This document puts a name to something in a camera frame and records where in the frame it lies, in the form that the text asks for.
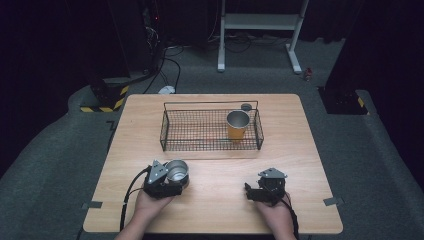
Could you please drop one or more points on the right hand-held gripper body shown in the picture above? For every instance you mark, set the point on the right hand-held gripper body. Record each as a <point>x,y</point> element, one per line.
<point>271,186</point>

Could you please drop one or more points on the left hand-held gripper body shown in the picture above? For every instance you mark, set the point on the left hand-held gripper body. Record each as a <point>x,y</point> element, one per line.
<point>156,186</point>

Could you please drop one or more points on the silver metal cup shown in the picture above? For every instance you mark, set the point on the silver metal cup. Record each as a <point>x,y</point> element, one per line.
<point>177,171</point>

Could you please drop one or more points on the orange paper cup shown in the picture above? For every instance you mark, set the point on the orange paper cup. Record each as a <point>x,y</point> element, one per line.
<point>237,128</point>

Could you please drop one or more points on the person's left hand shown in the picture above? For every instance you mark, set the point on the person's left hand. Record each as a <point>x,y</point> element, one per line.
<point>150,210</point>

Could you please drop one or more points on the person's right hand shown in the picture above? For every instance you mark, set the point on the person's right hand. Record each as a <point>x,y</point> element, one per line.
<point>275,213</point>

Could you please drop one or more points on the grey tape strip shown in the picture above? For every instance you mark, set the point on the grey tape strip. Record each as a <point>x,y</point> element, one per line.
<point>333,201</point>
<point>92,205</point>

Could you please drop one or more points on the grey round table cap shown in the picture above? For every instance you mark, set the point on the grey round table cap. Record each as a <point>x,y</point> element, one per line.
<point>246,106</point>

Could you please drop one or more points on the white power adapter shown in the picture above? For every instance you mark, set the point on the white power adapter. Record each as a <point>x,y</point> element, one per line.
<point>166,90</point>

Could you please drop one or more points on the black yellow striped base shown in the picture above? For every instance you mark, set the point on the black yellow striped base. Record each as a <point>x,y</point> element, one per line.
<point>343,101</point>
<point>108,96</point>

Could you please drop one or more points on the small red bottle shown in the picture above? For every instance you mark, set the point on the small red bottle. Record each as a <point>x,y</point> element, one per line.
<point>308,74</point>

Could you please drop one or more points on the dark equipment rack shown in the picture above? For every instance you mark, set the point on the dark equipment rack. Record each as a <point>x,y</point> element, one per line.
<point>153,33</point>

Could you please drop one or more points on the white metal stand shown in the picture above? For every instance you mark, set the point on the white metal stand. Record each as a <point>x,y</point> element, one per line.
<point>260,21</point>

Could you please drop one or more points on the black table bracket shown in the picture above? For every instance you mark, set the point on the black table bracket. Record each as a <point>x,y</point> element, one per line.
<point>111,133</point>

